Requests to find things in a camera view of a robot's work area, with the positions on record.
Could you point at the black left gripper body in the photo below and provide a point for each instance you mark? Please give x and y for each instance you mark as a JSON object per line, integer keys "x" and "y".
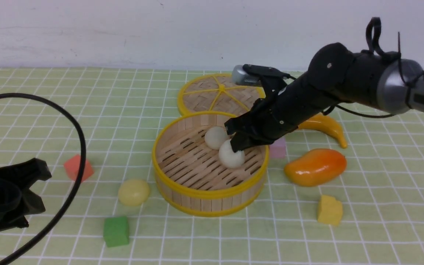
{"x": 16, "y": 198}

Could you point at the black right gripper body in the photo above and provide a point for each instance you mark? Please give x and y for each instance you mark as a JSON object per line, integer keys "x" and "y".
{"x": 283, "y": 110}

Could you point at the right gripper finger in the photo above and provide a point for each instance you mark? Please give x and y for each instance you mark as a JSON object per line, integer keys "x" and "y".
{"x": 240, "y": 124}
{"x": 241, "y": 142}

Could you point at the white bun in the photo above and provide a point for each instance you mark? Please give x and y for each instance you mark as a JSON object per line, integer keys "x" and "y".
{"x": 228, "y": 157}
{"x": 215, "y": 137}

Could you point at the yellow bun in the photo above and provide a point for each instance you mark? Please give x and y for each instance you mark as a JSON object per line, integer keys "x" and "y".
{"x": 133, "y": 192}

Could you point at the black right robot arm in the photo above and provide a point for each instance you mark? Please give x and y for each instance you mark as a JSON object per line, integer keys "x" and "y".
{"x": 334, "y": 76}

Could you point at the bamboo steamer lid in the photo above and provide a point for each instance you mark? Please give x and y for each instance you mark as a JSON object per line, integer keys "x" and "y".
{"x": 217, "y": 92}

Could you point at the bamboo steamer tray yellow rim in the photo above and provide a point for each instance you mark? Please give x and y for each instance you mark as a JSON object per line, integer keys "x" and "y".
{"x": 189, "y": 175}

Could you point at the pink foam cube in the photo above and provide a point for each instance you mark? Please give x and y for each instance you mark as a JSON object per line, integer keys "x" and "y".
{"x": 278, "y": 150}

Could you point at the yellow toy banana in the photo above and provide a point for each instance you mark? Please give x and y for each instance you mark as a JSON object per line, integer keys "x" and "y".
{"x": 328, "y": 126}

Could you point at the orange toy mango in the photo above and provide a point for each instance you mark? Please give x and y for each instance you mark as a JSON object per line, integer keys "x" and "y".
{"x": 316, "y": 167}

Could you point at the red foam cube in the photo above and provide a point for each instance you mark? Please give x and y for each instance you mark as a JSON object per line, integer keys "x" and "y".
{"x": 72, "y": 168}

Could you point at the yellow foam cube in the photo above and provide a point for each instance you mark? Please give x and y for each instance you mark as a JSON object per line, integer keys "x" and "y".
{"x": 330, "y": 210}

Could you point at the green foam cube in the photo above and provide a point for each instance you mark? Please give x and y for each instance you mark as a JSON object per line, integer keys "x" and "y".
{"x": 116, "y": 231}

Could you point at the green checkered tablecloth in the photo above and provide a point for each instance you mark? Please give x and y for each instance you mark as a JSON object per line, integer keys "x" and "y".
{"x": 122, "y": 110}

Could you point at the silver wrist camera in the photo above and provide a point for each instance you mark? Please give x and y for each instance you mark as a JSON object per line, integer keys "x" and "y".
{"x": 241, "y": 78}

